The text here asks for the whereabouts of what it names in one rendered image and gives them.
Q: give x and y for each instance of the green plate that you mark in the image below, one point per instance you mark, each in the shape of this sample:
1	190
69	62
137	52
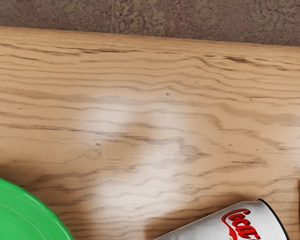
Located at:
17	215

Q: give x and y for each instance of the white cup with red print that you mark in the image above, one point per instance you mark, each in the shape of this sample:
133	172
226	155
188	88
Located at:
222	225

